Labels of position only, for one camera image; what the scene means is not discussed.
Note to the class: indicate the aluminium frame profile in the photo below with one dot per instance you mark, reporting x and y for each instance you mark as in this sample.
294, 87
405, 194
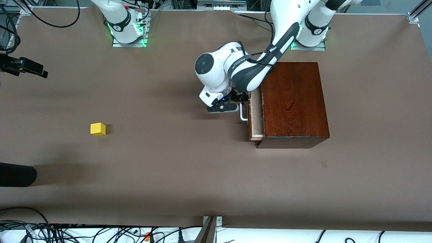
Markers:
415, 15
25, 10

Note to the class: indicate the yellow cube block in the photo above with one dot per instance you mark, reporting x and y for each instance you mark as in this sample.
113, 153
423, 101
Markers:
98, 130

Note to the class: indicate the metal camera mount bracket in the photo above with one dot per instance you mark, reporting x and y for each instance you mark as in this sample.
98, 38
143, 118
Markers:
207, 231

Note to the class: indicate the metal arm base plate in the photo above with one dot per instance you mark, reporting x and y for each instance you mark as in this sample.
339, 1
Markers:
130, 45
317, 48

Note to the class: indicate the orange plug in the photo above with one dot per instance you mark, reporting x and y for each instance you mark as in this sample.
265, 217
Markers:
147, 236

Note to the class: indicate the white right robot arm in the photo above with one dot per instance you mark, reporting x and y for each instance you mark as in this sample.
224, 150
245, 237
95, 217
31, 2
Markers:
118, 20

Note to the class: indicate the white connector strip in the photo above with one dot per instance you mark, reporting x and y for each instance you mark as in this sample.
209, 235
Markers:
222, 8

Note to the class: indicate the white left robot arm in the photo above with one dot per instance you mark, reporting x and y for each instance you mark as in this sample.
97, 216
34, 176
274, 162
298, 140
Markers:
216, 72

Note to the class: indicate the black cylinder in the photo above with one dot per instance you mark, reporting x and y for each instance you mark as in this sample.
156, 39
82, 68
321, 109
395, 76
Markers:
17, 174

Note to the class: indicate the dark brown wooden cabinet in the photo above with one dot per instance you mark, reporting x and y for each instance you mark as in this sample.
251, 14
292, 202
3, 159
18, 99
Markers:
293, 101

